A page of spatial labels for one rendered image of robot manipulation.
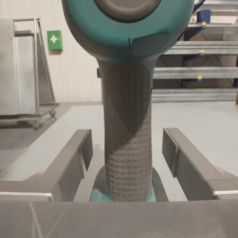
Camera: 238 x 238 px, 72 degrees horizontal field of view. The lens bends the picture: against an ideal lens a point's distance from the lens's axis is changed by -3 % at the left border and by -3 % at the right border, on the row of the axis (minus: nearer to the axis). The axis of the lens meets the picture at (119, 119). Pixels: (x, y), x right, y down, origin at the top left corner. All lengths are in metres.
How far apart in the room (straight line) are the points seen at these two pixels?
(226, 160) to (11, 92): 2.68
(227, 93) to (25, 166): 4.14
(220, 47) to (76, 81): 3.52
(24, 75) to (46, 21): 2.69
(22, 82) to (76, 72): 2.31
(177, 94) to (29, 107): 2.81
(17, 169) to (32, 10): 5.19
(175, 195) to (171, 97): 3.51
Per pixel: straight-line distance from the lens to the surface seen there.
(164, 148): 0.16
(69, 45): 4.92
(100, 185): 0.16
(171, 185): 0.28
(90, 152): 0.16
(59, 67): 4.98
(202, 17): 4.34
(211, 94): 4.10
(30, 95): 2.71
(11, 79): 2.81
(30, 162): 0.38
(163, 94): 3.73
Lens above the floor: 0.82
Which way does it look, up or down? 16 degrees down
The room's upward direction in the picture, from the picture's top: 2 degrees counter-clockwise
